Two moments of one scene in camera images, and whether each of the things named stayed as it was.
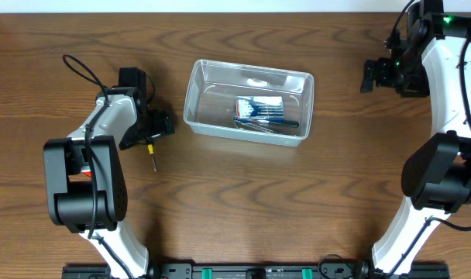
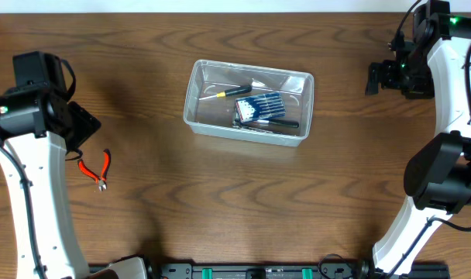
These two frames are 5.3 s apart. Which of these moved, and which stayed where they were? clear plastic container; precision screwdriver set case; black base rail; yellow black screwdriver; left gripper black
Moved: left gripper black; yellow black screwdriver
Stayed: black base rail; precision screwdriver set case; clear plastic container
